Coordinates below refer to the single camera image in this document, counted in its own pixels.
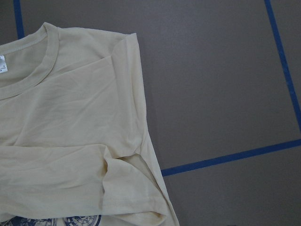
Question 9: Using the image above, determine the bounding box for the beige long-sleeve graphic shirt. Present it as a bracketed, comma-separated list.
[0, 23, 179, 226]

